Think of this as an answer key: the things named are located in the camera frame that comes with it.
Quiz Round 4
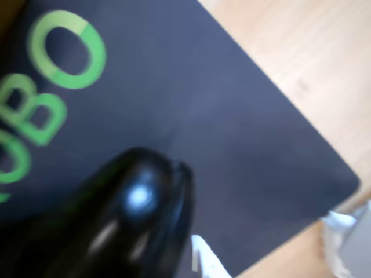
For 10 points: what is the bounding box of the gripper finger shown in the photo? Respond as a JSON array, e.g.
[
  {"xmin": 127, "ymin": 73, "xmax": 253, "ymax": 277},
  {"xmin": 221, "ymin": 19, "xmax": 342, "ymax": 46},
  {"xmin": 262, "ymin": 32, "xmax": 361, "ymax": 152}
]
[
  {"xmin": 319, "ymin": 198, "xmax": 371, "ymax": 278},
  {"xmin": 190, "ymin": 233, "xmax": 234, "ymax": 278}
]

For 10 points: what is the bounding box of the black mat with WOWROBO print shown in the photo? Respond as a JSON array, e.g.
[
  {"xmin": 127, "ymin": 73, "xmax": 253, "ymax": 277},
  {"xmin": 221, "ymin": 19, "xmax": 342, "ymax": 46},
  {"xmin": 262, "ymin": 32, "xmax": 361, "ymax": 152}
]
[{"xmin": 0, "ymin": 0, "xmax": 362, "ymax": 278}]

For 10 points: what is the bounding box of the black leather dress shoe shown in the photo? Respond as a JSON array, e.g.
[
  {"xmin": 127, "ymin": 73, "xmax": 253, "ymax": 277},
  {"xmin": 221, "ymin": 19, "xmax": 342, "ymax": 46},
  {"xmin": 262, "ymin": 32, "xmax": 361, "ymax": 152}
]
[{"xmin": 0, "ymin": 147, "xmax": 195, "ymax": 278}]

